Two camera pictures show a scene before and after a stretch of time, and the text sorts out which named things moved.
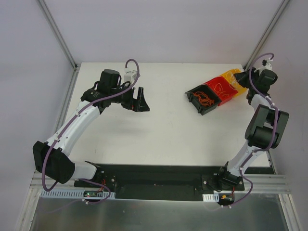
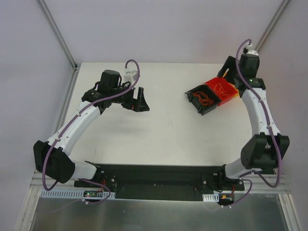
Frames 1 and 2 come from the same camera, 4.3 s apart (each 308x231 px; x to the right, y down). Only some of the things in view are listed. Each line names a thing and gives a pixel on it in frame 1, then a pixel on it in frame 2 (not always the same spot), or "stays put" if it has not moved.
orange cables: [203, 98] stays put
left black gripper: [134, 99] stays put
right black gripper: [242, 77] -> [231, 64]
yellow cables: [219, 90] stays put
